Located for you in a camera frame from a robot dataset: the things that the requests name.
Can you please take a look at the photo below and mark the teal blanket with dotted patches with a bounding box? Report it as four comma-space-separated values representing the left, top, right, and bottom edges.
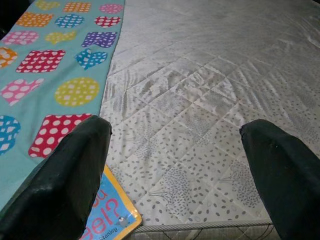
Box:
0, 0, 126, 211

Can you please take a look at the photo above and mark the grey quilted mattress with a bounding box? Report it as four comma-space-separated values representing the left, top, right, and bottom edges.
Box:
98, 0, 320, 240

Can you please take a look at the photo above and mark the colourful children's board book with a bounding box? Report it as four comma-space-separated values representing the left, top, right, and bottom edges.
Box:
78, 163, 143, 240

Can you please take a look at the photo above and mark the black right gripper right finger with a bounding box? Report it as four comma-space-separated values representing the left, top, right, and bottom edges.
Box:
239, 118, 320, 240

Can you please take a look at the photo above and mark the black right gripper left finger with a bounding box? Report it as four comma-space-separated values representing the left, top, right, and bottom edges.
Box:
0, 114, 113, 240

